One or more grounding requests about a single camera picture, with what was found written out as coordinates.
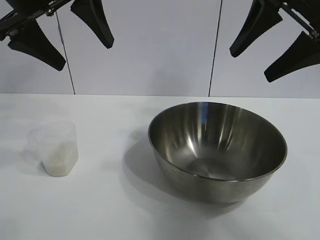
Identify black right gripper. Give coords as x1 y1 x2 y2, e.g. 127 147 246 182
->
229 0 320 83

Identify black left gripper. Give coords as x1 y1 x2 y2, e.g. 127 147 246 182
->
0 0 115 72

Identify clear plastic measuring cup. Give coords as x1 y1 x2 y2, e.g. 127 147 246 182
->
26 121 80 178

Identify stainless steel mixing bowl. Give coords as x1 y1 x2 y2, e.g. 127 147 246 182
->
147 101 288 204

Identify white rice grains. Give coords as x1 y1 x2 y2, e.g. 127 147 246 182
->
41 139 79 177

